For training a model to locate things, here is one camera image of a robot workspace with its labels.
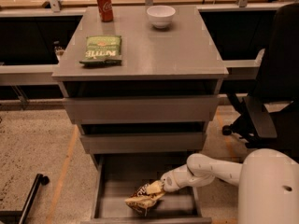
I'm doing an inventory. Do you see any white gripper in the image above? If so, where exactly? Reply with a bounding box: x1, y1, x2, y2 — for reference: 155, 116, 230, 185
146, 164, 215, 200

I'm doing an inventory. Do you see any brown sea salt chip bag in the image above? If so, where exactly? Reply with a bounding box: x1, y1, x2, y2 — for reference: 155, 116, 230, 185
124, 183, 162, 217

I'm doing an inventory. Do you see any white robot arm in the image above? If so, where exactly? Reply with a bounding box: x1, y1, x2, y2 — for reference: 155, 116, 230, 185
146, 148, 299, 224

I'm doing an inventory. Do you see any grey open bottom drawer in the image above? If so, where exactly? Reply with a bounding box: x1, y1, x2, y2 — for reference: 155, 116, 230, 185
80, 152, 212, 224

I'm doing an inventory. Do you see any grey middle drawer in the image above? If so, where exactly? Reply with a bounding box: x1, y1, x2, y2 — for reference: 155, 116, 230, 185
80, 133, 206, 154

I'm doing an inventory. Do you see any grey top drawer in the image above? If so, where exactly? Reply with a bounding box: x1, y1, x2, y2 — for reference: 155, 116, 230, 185
64, 95, 218, 124

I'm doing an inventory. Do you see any grey drawer cabinet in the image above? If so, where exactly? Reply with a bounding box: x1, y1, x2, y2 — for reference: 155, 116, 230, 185
51, 5, 229, 170

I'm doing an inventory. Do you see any green chip bag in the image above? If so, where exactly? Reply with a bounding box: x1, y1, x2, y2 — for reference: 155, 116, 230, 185
79, 35, 122, 64

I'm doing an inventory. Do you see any black office chair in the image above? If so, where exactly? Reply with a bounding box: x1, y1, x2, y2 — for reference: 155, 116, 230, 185
222, 3, 299, 160

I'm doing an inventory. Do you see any white ceramic bowl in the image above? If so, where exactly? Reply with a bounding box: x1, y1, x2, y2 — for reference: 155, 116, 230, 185
147, 6, 176, 29

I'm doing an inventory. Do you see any red soda can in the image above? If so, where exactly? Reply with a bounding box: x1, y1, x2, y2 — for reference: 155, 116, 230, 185
96, 0, 114, 22

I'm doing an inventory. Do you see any black wheeled frame leg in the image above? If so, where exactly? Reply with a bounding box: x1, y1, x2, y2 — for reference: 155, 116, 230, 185
0, 174, 50, 224

